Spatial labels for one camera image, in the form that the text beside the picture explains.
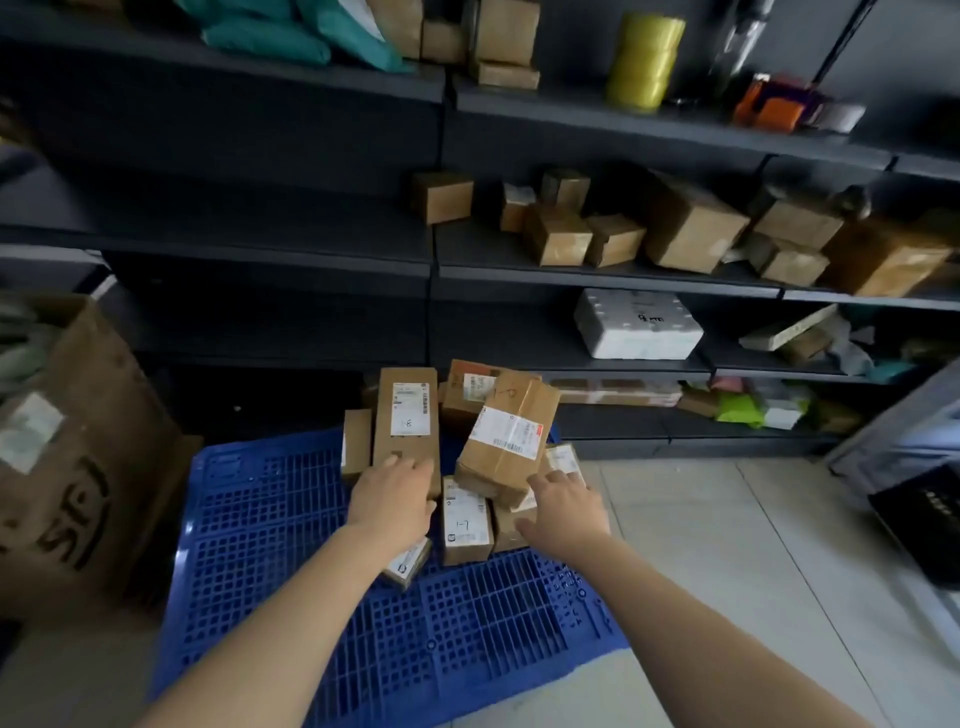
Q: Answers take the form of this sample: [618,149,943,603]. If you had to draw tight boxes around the person's left hand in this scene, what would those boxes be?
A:
[348,453,441,554]

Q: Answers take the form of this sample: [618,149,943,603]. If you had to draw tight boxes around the person's right hand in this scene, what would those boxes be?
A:
[515,469,613,561]

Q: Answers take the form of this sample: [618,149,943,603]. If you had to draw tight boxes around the person's right forearm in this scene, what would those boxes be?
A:
[562,528,880,728]

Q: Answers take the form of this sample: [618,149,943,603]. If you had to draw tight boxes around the person's left forearm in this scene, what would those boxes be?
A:
[135,521,410,728]

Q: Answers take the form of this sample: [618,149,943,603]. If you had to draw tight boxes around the pile of labelled cardboard parcels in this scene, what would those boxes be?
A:
[339,358,588,592]

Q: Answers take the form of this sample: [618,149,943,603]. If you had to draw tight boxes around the blue plastic pallet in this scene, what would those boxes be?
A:
[150,426,633,728]

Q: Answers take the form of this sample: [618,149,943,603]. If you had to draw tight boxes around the long flat taped box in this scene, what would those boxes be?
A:
[551,377,685,409]

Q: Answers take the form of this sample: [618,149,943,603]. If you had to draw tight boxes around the white foam box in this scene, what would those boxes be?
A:
[573,288,706,362]

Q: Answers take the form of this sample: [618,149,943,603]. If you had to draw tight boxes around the green plastic packet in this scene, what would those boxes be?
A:
[714,393,768,430]

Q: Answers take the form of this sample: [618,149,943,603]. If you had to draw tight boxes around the white plastic packet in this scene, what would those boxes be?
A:
[761,403,813,432]

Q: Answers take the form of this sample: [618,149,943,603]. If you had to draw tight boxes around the dark metal shelving unit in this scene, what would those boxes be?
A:
[0,0,960,460]

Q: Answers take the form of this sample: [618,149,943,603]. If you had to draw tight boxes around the flat cardboard pieces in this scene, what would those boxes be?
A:
[738,303,852,369]

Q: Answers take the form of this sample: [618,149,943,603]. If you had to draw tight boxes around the row of plain cardboard boxes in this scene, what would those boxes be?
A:
[409,166,960,299]

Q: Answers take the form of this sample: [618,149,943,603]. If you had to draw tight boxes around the large open cardboard box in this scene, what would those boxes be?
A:
[0,292,204,624]

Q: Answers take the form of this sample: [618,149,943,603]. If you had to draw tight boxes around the grey plastic bag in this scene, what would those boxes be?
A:
[825,318,879,378]

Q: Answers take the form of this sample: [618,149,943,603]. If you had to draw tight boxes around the grey cart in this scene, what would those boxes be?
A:
[822,360,960,496]

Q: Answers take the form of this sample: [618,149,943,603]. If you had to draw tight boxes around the black plastic crate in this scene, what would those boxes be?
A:
[867,463,960,591]

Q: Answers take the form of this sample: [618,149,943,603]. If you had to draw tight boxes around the flat cardboard box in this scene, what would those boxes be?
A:
[470,60,542,93]

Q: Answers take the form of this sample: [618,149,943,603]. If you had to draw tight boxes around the small cardboard box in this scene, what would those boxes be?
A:
[420,18,469,65]

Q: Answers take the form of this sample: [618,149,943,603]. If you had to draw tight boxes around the tall cardboard box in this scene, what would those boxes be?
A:
[365,0,426,61]

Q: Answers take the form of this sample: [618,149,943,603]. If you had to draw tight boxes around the square cardboard box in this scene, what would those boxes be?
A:
[472,0,542,67]

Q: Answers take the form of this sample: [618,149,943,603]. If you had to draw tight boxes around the yellow twine roll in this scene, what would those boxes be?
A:
[606,12,687,114]

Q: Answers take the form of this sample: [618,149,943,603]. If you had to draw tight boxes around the orange tape dispenser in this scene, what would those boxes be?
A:
[732,72,830,135]

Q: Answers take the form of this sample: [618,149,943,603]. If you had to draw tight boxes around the dark bottle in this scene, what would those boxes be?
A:
[712,0,777,99]

